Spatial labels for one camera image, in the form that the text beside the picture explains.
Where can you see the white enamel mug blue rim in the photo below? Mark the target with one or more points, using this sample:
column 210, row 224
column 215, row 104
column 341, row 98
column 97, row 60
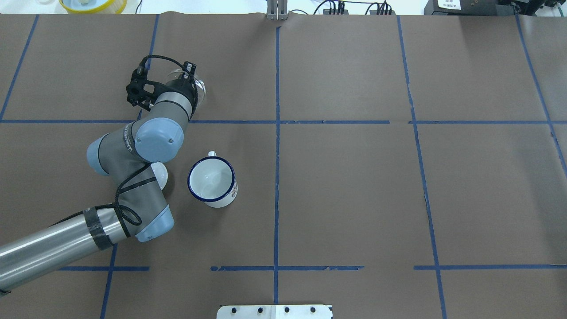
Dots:
column 212, row 180

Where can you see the aluminium frame post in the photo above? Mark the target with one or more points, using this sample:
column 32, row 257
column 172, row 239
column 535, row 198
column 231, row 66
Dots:
column 277, row 10

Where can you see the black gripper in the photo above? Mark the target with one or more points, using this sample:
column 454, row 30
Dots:
column 188, row 86

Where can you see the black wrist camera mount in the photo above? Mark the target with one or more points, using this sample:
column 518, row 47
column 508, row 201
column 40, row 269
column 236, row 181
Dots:
column 136, row 95

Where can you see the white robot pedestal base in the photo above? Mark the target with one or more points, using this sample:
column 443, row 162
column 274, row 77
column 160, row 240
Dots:
column 290, row 311

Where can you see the yellow white round container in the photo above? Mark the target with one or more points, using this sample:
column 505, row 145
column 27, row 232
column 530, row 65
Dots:
column 93, row 6

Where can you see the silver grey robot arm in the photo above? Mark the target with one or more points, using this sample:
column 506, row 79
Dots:
column 138, row 208

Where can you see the black computer box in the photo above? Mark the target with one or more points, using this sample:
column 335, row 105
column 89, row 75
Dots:
column 468, row 8

